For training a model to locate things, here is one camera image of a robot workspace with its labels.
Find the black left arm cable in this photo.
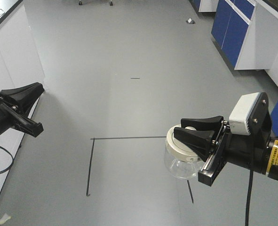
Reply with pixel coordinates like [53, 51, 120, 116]
[0, 138, 14, 176]

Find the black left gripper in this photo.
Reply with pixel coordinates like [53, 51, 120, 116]
[0, 82, 45, 137]

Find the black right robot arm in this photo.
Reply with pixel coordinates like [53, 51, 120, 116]
[173, 92, 278, 186]

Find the glass jar with white lid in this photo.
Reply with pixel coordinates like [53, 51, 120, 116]
[164, 124, 204, 180]

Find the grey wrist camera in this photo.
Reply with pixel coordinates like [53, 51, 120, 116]
[229, 92, 260, 136]

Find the white lab cabinet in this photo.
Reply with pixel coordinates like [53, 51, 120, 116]
[0, 0, 45, 193]

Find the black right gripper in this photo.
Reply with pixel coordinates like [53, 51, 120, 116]
[174, 116, 270, 186]

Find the blue lab cabinet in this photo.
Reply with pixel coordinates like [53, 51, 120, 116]
[191, 0, 256, 69]

